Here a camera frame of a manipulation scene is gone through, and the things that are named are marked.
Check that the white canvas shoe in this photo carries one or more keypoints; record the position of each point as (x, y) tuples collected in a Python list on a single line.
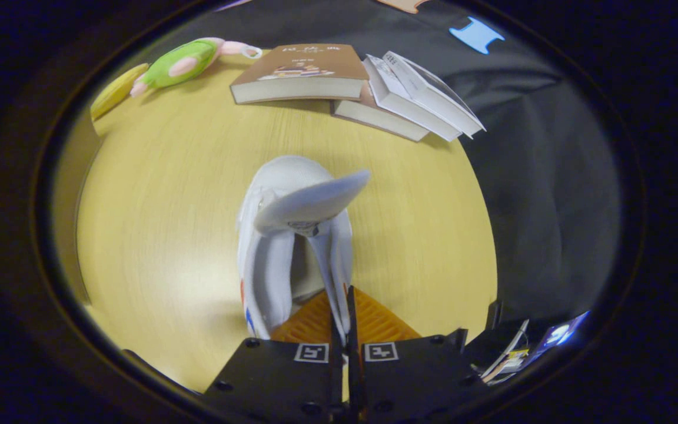
[(280, 176)]

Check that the yellow plush toy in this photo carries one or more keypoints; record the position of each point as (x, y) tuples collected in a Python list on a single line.
[(116, 91)]

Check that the black backdrop cloth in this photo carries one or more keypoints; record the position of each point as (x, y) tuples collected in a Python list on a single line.
[(551, 176)]

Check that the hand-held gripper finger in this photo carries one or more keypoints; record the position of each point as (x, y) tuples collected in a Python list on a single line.
[(352, 353), (338, 377)]

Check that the brown cover book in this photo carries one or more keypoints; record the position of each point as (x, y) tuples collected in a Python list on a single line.
[(303, 59)]

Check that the white book with dark cover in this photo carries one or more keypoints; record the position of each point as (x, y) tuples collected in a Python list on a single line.
[(433, 94)]

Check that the green and pink plush toy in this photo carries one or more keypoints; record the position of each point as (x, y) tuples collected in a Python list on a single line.
[(180, 62)]

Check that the dark equipment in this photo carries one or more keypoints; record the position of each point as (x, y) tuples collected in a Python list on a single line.
[(492, 347)]

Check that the thick white book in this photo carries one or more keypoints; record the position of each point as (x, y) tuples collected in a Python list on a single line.
[(398, 103)]

